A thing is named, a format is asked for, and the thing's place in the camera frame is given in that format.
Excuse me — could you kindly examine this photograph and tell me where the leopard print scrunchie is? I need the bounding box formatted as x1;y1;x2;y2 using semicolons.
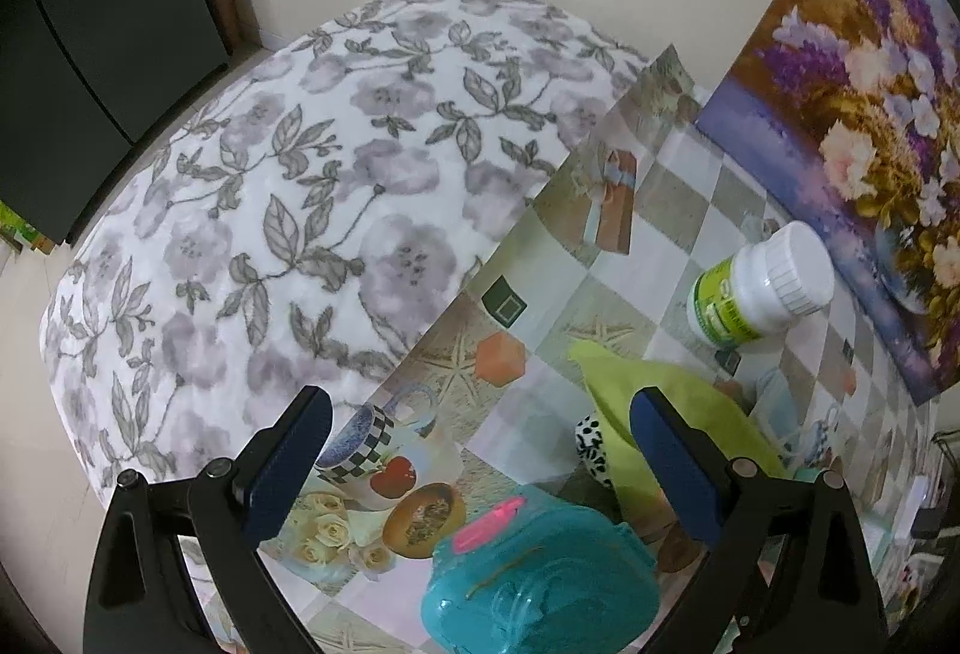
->
574;415;612;488

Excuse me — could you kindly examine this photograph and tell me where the lime green cloth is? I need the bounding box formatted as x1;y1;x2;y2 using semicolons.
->
568;340;788;535

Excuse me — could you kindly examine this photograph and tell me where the teal plastic box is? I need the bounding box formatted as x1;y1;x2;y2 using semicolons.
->
420;487;659;652

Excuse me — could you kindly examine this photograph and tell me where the dark cabinet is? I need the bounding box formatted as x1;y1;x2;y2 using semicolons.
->
2;0;228;243

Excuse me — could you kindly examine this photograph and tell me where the blue face mask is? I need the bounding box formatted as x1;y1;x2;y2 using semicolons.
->
748;370;843;480

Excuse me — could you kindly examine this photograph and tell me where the flower painting canvas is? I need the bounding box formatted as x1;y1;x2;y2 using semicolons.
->
697;0;958;402

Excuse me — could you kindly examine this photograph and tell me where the checkered printed tablecloth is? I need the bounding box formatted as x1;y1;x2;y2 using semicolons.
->
265;51;942;652

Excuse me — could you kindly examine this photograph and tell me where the white pill bottle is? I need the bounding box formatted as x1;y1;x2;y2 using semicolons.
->
686;220;835;350

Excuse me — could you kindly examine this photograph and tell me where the grey floral blanket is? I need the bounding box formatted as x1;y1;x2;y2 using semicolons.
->
39;0;644;498

